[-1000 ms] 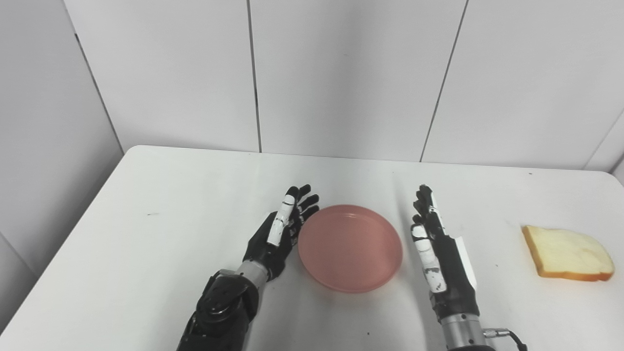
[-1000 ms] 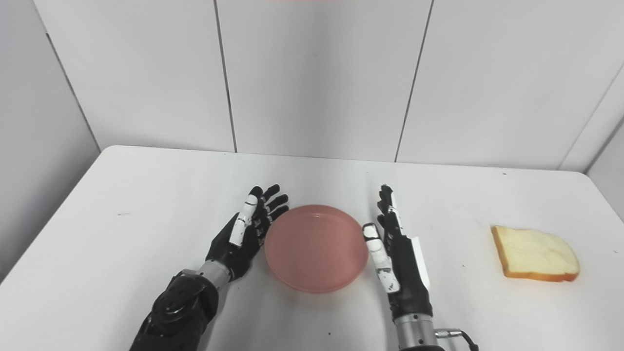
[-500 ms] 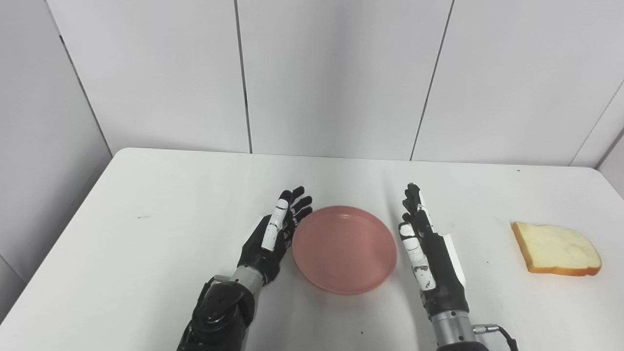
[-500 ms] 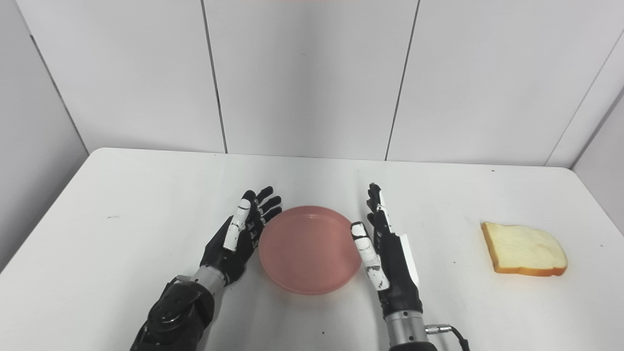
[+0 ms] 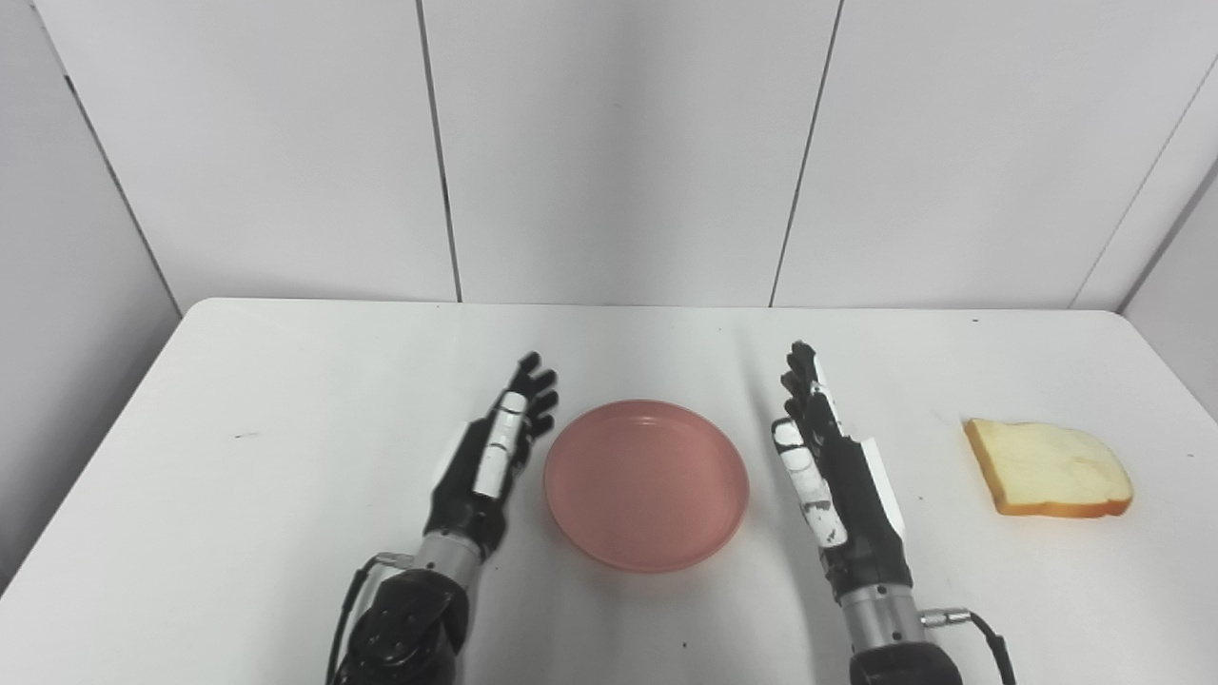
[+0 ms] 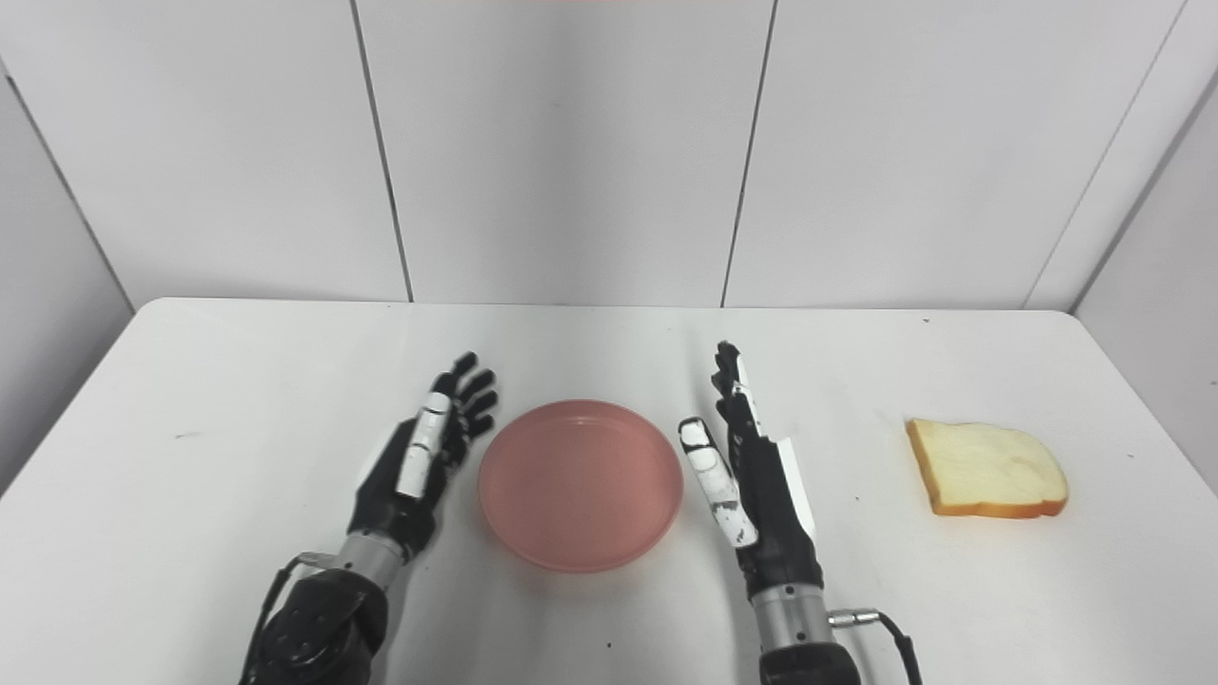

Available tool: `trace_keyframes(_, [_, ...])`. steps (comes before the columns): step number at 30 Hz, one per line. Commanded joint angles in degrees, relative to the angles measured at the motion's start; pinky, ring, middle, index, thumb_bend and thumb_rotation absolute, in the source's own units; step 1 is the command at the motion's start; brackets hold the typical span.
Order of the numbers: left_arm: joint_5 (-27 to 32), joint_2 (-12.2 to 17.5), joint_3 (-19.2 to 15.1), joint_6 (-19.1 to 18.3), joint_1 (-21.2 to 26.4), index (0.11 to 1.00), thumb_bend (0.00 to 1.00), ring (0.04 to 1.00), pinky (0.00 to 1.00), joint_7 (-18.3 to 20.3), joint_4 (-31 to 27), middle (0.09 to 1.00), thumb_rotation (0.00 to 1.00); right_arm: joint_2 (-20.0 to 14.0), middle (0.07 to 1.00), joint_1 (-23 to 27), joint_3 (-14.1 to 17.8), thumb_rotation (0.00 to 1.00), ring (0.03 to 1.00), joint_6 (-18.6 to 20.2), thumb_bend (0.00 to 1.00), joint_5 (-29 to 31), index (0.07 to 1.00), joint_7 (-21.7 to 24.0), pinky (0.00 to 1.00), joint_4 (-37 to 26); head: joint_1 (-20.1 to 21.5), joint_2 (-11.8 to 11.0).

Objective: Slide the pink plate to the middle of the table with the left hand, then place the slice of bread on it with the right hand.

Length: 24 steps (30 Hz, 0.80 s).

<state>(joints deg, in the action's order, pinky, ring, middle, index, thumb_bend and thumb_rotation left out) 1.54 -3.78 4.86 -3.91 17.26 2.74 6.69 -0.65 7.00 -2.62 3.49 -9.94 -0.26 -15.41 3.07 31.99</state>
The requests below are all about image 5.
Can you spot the pink round plate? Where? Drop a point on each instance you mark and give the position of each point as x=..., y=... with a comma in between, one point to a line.
x=647, y=485

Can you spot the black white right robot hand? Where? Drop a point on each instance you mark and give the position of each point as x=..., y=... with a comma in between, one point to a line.
x=866, y=523

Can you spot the slice of white bread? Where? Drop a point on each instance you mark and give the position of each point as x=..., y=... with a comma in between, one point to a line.
x=1047, y=468

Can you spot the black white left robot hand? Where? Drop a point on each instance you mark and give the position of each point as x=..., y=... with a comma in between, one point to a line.
x=461, y=504

